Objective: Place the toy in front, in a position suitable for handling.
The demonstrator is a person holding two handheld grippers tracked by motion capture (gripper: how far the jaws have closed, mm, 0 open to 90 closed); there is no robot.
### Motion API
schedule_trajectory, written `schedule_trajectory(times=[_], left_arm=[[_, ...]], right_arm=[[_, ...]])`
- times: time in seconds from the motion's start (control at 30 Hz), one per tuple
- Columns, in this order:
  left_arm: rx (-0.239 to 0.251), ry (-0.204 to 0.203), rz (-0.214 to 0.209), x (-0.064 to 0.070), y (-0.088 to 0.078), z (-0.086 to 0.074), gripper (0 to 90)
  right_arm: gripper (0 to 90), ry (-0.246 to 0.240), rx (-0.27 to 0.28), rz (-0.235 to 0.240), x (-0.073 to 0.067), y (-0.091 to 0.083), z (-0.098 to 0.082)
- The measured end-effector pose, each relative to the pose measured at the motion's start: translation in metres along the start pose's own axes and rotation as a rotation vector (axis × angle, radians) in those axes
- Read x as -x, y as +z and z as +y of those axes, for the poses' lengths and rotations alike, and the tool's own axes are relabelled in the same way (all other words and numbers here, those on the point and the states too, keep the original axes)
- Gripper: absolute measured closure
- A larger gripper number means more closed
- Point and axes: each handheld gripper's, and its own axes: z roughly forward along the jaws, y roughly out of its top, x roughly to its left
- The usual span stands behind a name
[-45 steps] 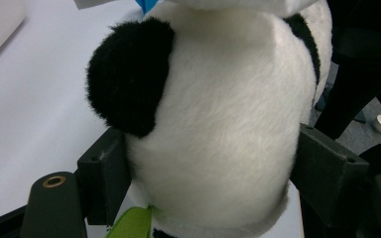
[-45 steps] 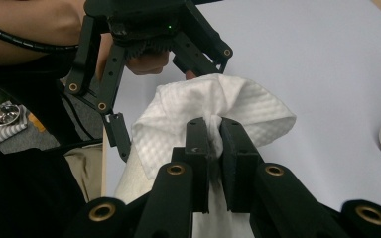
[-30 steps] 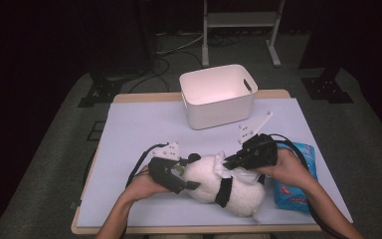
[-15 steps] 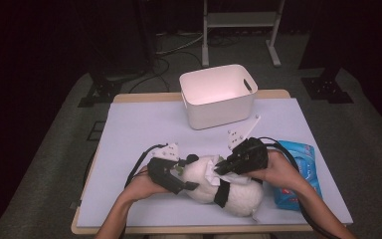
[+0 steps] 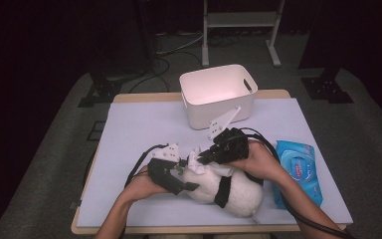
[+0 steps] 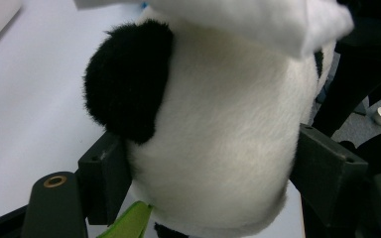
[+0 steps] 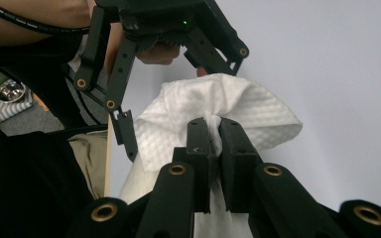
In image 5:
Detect person's right hand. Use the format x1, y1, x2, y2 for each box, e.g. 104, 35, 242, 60
227, 140, 285, 183

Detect black stand base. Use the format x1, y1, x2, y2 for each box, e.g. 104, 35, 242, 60
78, 66, 123, 109
300, 66, 354, 105

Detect white plastic basket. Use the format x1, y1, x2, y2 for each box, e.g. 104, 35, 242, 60
178, 64, 259, 130

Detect left hand-held gripper cable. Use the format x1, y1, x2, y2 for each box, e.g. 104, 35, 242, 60
124, 143, 169, 188

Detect right hand-held gripper cable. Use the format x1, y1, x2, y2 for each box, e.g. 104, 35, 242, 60
238, 127, 356, 239

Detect pale table mat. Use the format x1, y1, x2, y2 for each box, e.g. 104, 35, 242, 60
78, 98, 353, 228

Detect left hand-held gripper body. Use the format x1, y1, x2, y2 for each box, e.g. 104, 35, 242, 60
147, 142, 187, 196

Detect blue wet wipes pack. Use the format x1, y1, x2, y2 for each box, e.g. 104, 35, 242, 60
272, 139, 323, 211

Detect wooden table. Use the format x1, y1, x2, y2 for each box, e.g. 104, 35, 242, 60
71, 89, 353, 235

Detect hand-held gripper cable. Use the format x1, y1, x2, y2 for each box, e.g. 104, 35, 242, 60
124, 143, 169, 188
238, 127, 356, 239

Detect panda plush toy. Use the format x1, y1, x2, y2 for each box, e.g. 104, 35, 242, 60
177, 147, 266, 218

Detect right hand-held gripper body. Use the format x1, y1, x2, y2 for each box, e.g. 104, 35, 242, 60
208, 106, 250, 165

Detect white wet wipe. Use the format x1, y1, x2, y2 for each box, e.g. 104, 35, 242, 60
187, 146, 235, 177

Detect floor cables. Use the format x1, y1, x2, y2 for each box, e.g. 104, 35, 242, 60
127, 31, 207, 94

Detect white metal stand frame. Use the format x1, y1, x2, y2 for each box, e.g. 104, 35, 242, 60
201, 0, 287, 69

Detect person's left hand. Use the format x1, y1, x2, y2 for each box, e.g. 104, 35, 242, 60
123, 167, 168, 202

